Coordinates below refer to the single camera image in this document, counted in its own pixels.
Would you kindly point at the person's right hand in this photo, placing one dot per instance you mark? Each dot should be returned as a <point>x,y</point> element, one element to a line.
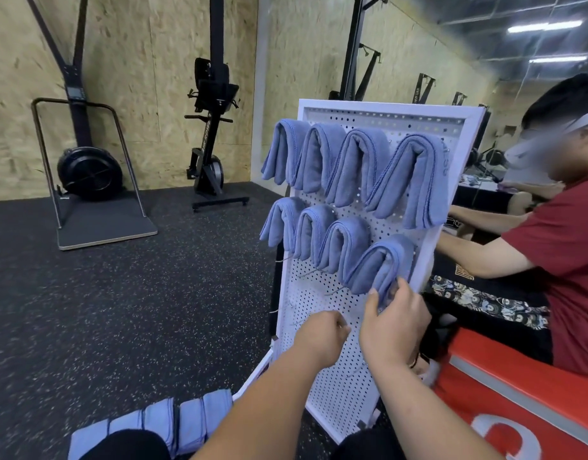
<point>395,328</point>

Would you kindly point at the person's left hand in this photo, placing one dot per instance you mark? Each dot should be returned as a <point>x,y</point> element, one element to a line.
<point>321,340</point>

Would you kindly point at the white perforated metal rack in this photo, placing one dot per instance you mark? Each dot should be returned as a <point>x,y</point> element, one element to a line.
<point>332,378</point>

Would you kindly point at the plain blue towel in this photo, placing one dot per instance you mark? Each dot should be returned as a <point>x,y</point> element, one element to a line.
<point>126,421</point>
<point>318,156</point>
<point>350,246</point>
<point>217,409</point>
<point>284,148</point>
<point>190,424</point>

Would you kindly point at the person's left forearm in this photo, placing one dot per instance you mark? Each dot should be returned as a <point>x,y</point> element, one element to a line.
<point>260,412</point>

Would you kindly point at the person's right forearm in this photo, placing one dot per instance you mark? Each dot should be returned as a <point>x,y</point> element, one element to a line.
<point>433,417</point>

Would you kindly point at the red padded block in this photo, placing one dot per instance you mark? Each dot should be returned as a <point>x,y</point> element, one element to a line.
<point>534,397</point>

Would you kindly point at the black upright exercise machine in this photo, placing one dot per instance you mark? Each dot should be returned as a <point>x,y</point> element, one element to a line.
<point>210,172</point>

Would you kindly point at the black ski trainer wooden-edged platform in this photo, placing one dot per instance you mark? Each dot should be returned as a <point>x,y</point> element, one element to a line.
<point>91,172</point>

